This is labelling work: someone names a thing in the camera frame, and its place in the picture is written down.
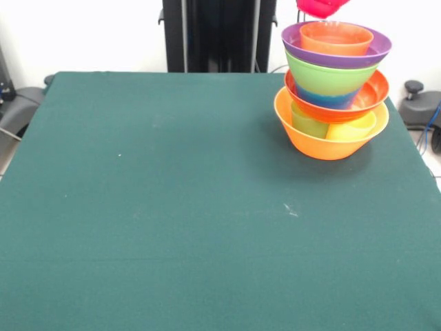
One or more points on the green cup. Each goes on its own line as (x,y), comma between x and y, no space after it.
(308,125)

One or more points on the large orange bowl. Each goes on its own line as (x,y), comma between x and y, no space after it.
(330,150)

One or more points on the blue bowl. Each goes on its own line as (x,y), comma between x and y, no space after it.
(324,100)

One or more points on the yellow cup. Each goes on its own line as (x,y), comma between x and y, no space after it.
(349,131)

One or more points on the green bowl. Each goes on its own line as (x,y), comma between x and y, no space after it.
(327,81)

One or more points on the purple bowl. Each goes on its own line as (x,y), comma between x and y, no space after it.
(336,58)

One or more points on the wide red bowl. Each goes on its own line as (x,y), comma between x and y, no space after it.
(373,93)

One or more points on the small orange bowl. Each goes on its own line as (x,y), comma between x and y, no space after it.
(334,39)

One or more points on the pink bowl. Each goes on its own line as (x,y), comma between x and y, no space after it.
(322,8)

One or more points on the dark green table cloth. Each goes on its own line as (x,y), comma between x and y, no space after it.
(213,207)

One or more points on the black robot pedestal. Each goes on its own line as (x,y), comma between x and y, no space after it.
(220,34)

